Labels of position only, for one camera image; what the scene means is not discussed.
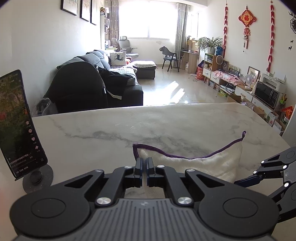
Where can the dark grey sofa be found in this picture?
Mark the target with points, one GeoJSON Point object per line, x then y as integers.
{"type": "Point", "coordinates": [121, 83]}

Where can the black smartphone on stand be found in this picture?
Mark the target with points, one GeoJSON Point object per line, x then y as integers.
{"type": "Point", "coordinates": [20, 145]}

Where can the low white tv cabinet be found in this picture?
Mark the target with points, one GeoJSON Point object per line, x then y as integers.
{"type": "Point", "coordinates": [233, 85]}

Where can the black microwave oven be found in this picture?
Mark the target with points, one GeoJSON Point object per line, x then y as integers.
{"type": "Point", "coordinates": [267, 95]}

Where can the white printer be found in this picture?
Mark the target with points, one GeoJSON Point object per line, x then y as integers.
{"type": "Point", "coordinates": [273, 83]}

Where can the cardboard box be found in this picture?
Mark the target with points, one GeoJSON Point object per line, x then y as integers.
{"type": "Point", "coordinates": [234, 98]}

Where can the framed wall picture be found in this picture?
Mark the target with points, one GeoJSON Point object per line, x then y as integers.
{"type": "Point", "coordinates": [70, 6]}

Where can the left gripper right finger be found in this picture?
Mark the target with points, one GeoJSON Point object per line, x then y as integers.
{"type": "Point", "coordinates": [184, 189]}

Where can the deer print cushion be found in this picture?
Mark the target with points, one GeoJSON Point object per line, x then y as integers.
{"type": "Point", "coordinates": [118, 58]}

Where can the black chair with jacket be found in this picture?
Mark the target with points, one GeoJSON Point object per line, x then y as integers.
{"type": "Point", "coordinates": [76, 87]}

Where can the potted green plant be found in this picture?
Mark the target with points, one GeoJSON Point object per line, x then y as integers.
{"type": "Point", "coordinates": [209, 44]}

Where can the white towel purple trim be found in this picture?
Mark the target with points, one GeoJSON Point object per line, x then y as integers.
{"type": "Point", "coordinates": [222, 164]}

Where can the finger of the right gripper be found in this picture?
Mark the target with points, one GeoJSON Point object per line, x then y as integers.
{"type": "Point", "coordinates": [268, 170]}

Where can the red chinese knot ornament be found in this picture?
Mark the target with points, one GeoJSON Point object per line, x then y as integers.
{"type": "Point", "coordinates": [247, 18]}

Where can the black wooden chair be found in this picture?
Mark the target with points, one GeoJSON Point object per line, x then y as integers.
{"type": "Point", "coordinates": [169, 56]}

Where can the grey office chair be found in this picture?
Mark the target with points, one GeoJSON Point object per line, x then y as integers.
{"type": "Point", "coordinates": [125, 46]}

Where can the round black phone stand base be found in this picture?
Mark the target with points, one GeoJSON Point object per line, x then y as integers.
{"type": "Point", "coordinates": [38, 179]}

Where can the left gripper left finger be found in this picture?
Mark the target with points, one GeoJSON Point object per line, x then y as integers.
{"type": "Point", "coordinates": [105, 189]}

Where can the dark ottoman with checked cover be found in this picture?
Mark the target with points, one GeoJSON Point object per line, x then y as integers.
{"type": "Point", "coordinates": [145, 69]}

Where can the small white desk fan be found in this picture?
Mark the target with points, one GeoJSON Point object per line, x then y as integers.
{"type": "Point", "coordinates": [248, 82]}

